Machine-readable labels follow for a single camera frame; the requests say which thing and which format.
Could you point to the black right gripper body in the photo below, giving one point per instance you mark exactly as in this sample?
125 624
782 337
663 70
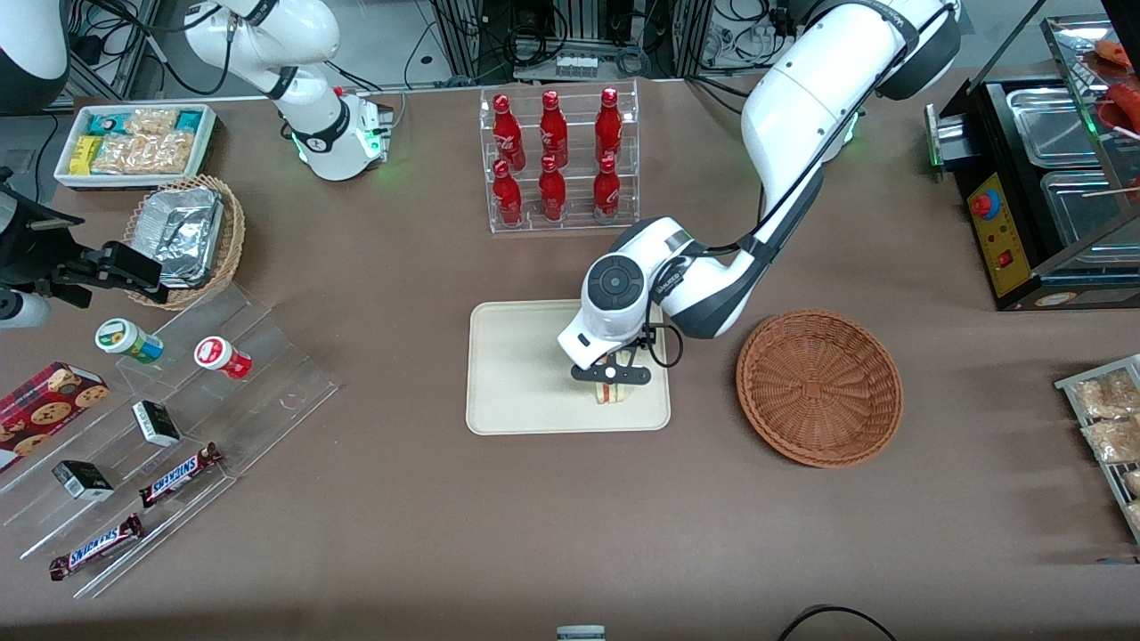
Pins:
25 254

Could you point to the triangular sandwich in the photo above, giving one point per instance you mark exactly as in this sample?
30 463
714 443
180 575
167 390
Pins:
611 394

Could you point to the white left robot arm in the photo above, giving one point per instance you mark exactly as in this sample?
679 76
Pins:
802 98

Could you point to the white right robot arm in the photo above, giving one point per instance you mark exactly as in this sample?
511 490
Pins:
303 36

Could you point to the beige rectangular tray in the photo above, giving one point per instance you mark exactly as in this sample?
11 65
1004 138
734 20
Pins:
517 374

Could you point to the light tan wicker basket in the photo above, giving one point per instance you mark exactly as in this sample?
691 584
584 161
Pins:
233 240

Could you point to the brown round wicker basket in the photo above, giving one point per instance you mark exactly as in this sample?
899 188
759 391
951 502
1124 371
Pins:
819 392

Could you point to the tray of wrapped snacks right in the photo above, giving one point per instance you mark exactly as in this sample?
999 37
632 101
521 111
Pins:
1069 385

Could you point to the stack of foil trays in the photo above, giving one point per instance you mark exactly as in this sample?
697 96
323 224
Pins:
183 236

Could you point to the green lidded cup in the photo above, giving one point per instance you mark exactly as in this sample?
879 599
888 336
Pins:
125 338

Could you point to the white plastic snack bin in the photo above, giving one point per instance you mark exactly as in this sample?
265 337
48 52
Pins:
134 181

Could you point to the yellow snack pack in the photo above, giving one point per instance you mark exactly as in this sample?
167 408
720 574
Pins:
84 156

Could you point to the large clear rice cracker bag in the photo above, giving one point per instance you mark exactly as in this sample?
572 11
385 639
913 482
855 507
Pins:
147 153

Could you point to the clear acrylic bottle rack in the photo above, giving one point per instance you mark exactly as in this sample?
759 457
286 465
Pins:
577 223

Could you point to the red lidded cup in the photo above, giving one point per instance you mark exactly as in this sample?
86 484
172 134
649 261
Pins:
221 356

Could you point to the red cookie box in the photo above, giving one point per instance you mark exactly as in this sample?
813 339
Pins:
44 409

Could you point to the teal snack pack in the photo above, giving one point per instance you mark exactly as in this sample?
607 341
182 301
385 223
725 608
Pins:
103 124
189 120

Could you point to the small clear rice cracker bag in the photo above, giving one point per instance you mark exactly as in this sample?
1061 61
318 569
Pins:
151 120

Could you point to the red cola bottle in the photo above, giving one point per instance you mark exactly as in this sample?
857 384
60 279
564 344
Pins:
508 198
606 191
553 132
508 133
552 194
608 129

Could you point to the small black carton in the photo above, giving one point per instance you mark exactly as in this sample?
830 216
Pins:
156 424
82 481

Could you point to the clear acrylic step shelf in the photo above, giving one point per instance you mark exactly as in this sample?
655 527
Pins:
258 392

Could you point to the snickers bar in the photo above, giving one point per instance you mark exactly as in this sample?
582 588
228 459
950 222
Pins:
178 476
96 547

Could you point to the white power strip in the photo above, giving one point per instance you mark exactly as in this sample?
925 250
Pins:
577 64

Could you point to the small grey device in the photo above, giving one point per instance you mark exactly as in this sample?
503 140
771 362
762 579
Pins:
581 633

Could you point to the black food warmer cabinet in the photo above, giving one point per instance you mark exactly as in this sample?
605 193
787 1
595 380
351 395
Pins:
1024 223

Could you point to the steel warmer pan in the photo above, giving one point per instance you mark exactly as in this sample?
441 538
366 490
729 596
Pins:
1055 129
1082 209

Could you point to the clear bag of snacks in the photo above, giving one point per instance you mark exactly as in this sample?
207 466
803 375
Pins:
1113 441
1104 396

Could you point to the red sausage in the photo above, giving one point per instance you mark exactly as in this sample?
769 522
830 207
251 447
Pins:
1127 107

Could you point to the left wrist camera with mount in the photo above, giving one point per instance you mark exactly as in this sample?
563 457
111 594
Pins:
623 372

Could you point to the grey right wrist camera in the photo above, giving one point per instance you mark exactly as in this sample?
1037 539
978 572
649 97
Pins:
22 310

